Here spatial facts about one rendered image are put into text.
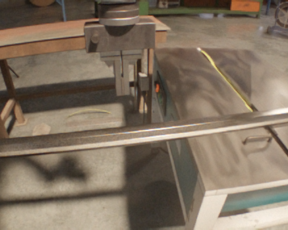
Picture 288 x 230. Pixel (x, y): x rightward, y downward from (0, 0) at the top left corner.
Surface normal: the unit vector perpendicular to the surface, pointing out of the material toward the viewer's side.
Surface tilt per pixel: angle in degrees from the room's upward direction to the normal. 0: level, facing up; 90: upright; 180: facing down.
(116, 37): 90
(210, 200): 90
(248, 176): 0
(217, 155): 0
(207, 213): 90
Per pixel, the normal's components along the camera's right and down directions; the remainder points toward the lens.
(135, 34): 0.18, 0.55
